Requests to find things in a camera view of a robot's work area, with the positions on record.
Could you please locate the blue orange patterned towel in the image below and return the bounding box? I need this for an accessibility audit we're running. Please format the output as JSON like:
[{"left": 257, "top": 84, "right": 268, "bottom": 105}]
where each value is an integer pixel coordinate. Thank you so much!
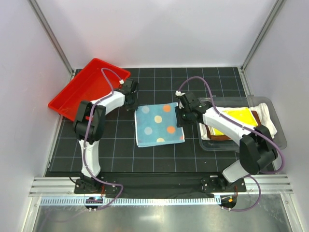
[{"left": 134, "top": 102, "right": 185, "bottom": 148}]

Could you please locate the brown towel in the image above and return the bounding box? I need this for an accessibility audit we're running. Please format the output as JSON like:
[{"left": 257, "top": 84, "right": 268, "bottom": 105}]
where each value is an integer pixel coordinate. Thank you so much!
[{"left": 201, "top": 110, "right": 261, "bottom": 141}]

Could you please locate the yellow patterned towel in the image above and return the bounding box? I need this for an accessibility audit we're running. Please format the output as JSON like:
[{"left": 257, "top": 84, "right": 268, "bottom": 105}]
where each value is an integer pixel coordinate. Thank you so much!
[{"left": 207, "top": 107, "right": 261, "bottom": 140}]

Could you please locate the white terry towel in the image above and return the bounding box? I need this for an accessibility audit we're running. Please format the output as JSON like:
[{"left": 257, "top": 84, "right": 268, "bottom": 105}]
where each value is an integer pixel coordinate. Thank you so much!
[{"left": 199, "top": 103, "right": 278, "bottom": 140}]

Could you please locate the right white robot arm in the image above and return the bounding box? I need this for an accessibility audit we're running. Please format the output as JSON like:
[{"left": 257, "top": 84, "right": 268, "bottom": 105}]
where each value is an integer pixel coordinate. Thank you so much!
[{"left": 175, "top": 91, "right": 279, "bottom": 191}]

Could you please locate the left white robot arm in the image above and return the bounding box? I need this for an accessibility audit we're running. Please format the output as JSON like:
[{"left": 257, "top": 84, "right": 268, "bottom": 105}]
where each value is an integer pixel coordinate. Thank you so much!
[{"left": 73, "top": 78, "right": 139, "bottom": 193}]

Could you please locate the black grid cutting mat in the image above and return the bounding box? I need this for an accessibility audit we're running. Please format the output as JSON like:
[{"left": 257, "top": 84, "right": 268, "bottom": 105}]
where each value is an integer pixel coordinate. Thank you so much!
[{"left": 46, "top": 67, "right": 246, "bottom": 177}]

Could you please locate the red plastic bin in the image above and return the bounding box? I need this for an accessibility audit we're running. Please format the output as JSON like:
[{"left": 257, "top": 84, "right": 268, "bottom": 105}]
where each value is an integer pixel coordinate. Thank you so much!
[{"left": 48, "top": 58, "right": 131, "bottom": 121}]

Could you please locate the clear plastic container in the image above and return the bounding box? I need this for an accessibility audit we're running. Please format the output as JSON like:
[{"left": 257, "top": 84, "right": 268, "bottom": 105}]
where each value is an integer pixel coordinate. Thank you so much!
[{"left": 197, "top": 95, "right": 287, "bottom": 152}]

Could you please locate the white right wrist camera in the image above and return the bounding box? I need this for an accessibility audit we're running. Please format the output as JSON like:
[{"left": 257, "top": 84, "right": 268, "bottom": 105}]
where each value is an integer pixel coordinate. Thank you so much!
[{"left": 175, "top": 90, "right": 185, "bottom": 109}]

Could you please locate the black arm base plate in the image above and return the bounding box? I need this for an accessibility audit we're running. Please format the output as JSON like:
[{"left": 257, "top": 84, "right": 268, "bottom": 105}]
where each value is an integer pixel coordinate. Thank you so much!
[{"left": 74, "top": 172, "right": 246, "bottom": 199}]

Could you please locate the perforated metal cable rail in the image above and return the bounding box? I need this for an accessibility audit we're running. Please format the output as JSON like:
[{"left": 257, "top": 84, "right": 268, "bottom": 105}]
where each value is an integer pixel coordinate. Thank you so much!
[{"left": 40, "top": 196, "right": 221, "bottom": 206}]

